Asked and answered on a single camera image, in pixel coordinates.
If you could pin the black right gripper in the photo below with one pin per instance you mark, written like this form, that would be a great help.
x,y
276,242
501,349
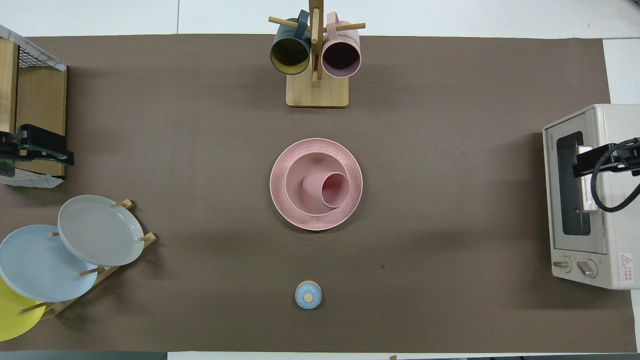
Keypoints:
x,y
617,157

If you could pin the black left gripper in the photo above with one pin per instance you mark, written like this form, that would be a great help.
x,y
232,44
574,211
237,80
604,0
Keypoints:
x,y
40,141

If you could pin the pink bowl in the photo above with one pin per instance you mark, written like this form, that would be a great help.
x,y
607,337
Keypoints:
x,y
295,192

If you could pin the wooden two-tier shelf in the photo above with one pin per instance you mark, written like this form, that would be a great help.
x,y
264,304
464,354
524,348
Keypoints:
x,y
42,100

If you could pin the cream toaster oven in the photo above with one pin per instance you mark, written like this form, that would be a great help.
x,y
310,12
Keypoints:
x,y
615,235

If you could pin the grey plate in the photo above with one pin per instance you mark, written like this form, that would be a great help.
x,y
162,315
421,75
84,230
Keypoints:
x,y
100,230

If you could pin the light blue plate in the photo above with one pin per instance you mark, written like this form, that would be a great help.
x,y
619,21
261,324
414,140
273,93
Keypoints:
x,y
40,265

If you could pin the white patterned cloth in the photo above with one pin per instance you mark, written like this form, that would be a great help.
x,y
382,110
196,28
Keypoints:
x,y
30,47

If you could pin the wooden plate rack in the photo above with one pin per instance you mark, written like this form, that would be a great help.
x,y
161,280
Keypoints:
x,y
107,272

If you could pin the brown table mat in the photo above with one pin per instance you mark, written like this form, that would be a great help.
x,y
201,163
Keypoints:
x,y
200,150

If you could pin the yellow plate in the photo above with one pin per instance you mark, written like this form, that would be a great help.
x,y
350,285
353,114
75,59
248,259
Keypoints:
x,y
12,317

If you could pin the pink plate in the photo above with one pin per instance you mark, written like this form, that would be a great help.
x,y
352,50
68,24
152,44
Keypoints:
x,y
280,205

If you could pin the dark blue mug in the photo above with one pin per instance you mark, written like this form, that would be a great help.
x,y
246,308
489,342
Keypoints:
x,y
290,55

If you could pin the wooden mug tree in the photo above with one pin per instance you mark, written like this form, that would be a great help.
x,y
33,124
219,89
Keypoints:
x,y
317,92

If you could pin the pale pink mug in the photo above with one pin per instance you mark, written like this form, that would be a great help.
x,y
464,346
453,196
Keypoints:
x,y
341,57

